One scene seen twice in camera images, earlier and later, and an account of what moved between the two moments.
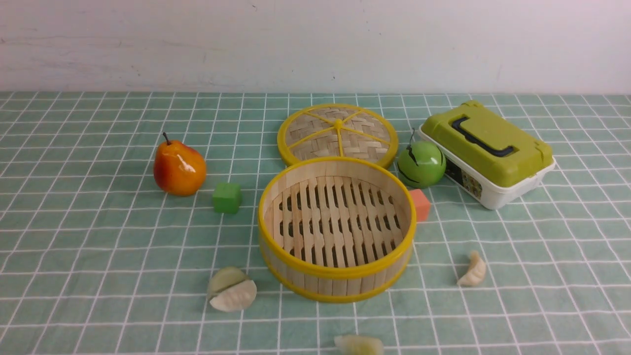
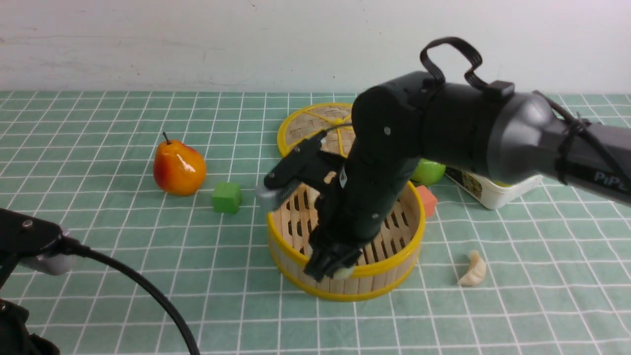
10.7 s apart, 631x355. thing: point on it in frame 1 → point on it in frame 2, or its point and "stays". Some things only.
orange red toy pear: [179, 169] stays
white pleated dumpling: [476, 273] stays
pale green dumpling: [357, 345] → [343, 272]
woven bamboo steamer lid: [338, 131] stays
